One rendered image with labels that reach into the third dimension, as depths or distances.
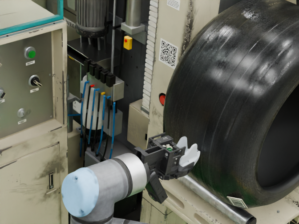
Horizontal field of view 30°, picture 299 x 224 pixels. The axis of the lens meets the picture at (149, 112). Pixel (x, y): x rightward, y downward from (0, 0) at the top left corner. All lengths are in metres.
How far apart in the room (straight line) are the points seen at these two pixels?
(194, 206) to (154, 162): 0.43
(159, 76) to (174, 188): 0.34
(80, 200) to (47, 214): 0.94
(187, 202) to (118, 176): 0.54
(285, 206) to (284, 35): 0.66
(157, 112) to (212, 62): 0.47
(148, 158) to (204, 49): 0.32
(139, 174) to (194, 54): 0.36
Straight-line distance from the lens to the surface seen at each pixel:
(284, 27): 1.37
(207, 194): 1.62
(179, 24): 1.58
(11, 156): 1.81
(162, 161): 1.25
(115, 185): 1.15
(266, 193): 1.52
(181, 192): 1.69
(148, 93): 1.79
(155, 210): 1.99
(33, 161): 1.87
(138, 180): 1.18
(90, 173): 1.13
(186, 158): 1.31
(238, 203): 1.46
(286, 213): 1.79
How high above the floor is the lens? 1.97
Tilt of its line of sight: 33 degrees down
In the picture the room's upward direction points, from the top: 5 degrees clockwise
